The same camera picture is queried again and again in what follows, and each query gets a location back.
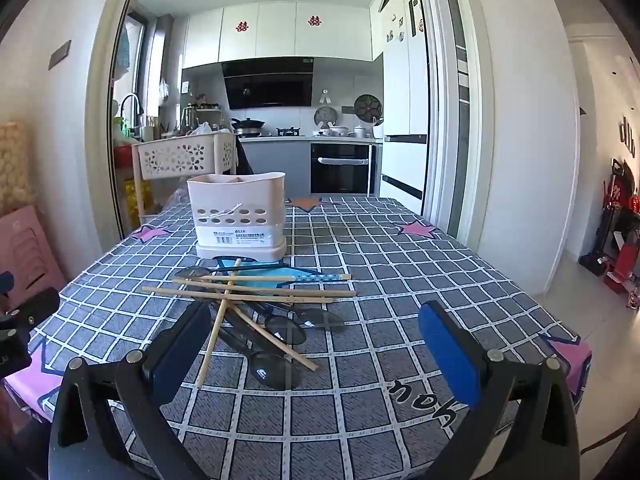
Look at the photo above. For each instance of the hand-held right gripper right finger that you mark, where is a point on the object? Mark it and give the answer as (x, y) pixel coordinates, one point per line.
(450, 355)

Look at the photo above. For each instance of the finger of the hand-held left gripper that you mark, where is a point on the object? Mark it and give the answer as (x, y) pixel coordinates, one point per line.
(35, 307)

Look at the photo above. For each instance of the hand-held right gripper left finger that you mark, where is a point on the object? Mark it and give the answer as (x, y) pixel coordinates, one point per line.
(172, 355)

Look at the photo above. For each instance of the wooden chopstick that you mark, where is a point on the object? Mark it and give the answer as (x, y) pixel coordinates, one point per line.
(310, 291)
(260, 278)
(300, 358)
(212, 340)
(175, 291)

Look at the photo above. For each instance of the black plastic spoon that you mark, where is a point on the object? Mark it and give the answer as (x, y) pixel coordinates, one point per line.
(320, 317)
(285, 332)
(272, 367)
(192, 273)

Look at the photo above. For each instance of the pink perforated utensil holder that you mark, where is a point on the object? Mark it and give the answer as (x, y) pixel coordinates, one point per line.
(235, 220)

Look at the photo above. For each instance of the pink plastic chair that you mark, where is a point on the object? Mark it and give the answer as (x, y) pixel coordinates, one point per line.
(25, 250)

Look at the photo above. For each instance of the grey checked star tablecloth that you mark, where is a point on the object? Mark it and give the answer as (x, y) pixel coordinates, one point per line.
(380, 270)

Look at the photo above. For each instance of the cream textured panel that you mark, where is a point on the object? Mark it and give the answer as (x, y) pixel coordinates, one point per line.
(12, 170)

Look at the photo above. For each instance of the red and black equipment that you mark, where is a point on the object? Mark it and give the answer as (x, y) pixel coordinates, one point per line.
(620, 255)

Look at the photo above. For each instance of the white perforated storage cart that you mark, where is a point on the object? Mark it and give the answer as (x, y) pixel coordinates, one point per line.
(170, 157)

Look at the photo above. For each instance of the black cloth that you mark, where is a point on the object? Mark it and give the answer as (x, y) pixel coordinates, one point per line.
(250, 165)

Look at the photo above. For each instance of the black built-in oven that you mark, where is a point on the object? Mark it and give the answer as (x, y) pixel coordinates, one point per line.
(340, 170)

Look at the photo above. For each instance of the black kitchen faucet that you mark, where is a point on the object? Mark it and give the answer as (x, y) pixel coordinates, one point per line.
(131, 102)

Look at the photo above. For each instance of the black wok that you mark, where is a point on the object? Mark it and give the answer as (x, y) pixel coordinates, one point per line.
(248, 125)

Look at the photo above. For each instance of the gas stove burner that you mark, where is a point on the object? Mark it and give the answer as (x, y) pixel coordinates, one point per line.
(288, 132)

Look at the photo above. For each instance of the round dark hanging trivet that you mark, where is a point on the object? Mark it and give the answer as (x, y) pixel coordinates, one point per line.
(368, 108)

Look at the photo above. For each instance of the round patterned hanging trivet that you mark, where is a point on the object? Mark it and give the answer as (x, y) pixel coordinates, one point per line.
(325, 118)

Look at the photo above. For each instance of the white refrigerator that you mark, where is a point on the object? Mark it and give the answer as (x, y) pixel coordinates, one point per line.
(405, 90)

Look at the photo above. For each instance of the black range hood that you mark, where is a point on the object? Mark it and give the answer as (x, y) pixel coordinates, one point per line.
(270, 82)

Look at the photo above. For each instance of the red cabinet decal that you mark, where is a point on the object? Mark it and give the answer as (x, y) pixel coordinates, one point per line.
(315, 20)
(241, 26)

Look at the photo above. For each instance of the white upper kitchen cabinets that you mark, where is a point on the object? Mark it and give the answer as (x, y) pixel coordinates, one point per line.
(275, 35)

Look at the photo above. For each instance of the grey wall switch plate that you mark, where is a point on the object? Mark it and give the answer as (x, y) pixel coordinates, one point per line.
(59, 55)

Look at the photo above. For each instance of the dark wall ornament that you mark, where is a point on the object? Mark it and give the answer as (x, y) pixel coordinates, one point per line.
(627, 135)

